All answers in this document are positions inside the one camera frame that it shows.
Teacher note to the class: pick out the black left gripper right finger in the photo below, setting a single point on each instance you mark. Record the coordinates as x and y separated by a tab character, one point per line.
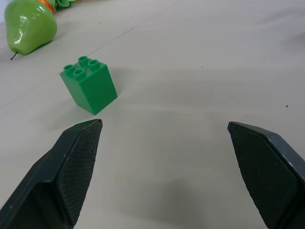
267	171

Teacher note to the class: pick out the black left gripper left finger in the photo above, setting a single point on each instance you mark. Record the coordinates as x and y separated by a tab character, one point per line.
59	171

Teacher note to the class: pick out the green toy building brick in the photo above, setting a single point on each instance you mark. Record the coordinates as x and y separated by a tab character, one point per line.
91	87

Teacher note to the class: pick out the green plastic pear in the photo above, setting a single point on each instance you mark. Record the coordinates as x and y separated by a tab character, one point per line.
28	26

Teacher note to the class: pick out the orange plastic fruit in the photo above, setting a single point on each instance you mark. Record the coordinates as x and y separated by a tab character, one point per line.
48	5

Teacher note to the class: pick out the green leafy plastic vegetable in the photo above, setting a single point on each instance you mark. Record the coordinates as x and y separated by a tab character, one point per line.
62	3

